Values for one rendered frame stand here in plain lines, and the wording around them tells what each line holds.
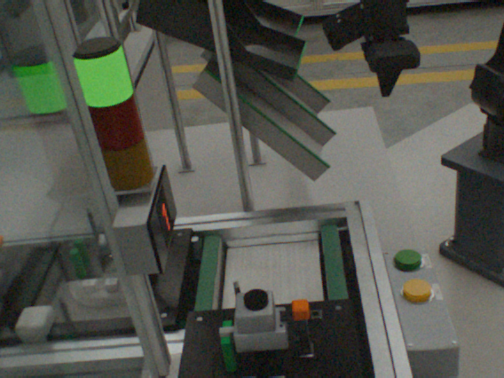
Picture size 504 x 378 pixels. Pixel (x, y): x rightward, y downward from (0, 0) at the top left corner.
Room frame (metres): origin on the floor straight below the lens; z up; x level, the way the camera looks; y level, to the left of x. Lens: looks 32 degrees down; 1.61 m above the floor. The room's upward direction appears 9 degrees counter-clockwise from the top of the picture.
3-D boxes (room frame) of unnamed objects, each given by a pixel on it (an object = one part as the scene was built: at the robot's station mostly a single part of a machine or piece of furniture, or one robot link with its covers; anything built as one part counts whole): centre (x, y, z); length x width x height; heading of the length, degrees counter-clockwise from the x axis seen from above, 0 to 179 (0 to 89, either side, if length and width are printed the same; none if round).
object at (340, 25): (0.83, -0.17, 1.33); 0.07 x 0.07 x 0.06; 82
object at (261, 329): (0.59, 0.02, 1.06); 0.08 x 0.04 x 0.07; 84
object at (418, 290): (0.69, -0.22, 0.96); 0.04 x 0.04 x 0.02
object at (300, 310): (0.58, -0.03, 1.04); 0.04 x 0.02 x 0.08; 83
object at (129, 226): (0.62, 0.13, 1.29); 0.12 x 0.05 x 0.25; 173
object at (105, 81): (0.62, 0.13, 1.38); 0.05 x 0.05 x 0.05
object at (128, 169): (0.62, 0.13, 1.28); 0.05 x 0.05 x 0.05
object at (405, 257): (0.76, -0.23, 0.96); 0.04 x 0.04 x 0.02
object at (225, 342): (0.58, 0.06, 1.01); 0.01 x 0.01 x 0.05; 83
